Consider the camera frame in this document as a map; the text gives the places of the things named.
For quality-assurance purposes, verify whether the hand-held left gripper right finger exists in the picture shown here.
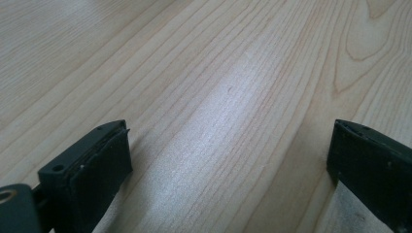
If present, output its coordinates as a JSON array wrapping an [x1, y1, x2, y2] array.
[[326, 118, 412, 233]]

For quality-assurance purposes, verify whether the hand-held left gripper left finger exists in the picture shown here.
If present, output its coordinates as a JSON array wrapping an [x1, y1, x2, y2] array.
[[37, 118, 134, 233]]

